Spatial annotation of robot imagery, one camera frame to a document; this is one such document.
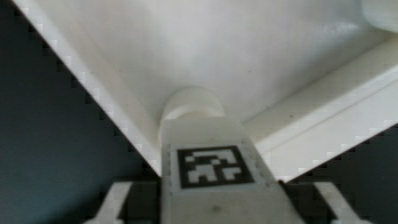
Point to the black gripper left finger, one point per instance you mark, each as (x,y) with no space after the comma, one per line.
(109,211)

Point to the white square tabletop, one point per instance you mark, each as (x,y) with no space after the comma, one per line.
(294,57)

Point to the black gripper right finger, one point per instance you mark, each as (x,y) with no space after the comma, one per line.
(347,216)

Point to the white table leg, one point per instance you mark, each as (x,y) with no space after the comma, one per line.
(219,188)

